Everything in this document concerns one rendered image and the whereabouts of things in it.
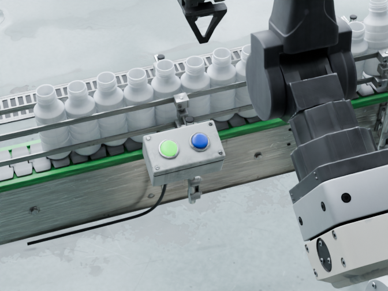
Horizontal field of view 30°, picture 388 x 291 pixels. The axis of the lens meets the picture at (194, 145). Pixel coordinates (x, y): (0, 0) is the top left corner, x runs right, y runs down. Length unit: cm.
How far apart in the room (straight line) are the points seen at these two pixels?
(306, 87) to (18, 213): 91
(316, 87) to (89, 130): 76
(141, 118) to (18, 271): 125
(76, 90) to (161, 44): 202
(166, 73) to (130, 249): 125
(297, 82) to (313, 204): 13
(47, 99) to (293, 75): 72
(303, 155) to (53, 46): 281
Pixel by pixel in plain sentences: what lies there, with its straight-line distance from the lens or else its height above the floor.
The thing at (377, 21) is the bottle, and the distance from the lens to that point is 158.
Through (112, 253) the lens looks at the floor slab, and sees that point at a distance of 259.
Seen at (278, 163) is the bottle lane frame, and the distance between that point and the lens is 166.
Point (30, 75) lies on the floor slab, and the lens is 334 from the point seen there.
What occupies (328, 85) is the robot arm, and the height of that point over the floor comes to 157.
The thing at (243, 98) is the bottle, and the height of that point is 106.
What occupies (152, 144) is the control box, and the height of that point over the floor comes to 112.
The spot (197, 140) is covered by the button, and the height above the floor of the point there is 112.
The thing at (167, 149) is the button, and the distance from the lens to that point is 133.
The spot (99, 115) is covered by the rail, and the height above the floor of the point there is 111.
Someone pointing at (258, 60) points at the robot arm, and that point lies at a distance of 78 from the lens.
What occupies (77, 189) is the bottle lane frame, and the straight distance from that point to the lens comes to 153.
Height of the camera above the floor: 206
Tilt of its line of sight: 45 degrees down
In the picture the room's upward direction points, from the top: 1 degrees counter-clockwise
